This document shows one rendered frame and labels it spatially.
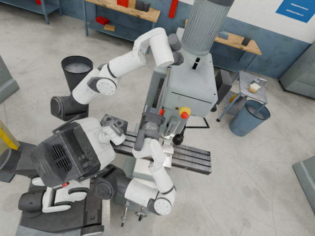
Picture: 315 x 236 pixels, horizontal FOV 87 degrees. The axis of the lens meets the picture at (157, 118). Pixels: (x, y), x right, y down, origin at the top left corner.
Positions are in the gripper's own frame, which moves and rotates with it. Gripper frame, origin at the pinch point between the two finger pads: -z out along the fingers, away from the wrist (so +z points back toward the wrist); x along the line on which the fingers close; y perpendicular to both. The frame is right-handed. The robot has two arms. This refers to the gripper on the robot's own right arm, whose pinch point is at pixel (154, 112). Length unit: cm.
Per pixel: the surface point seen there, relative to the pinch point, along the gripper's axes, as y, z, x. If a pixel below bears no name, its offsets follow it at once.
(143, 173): 83, 1, -8
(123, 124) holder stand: 54, -26, 20
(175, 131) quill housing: 30.3, -14.7, -20.7
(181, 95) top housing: -15.5, -1.6, -9.9
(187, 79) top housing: -19.0, -10.4, -11.4
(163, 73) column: 15, -61, -1
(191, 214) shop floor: 170, 4, -89
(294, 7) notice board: -10, -445, -273
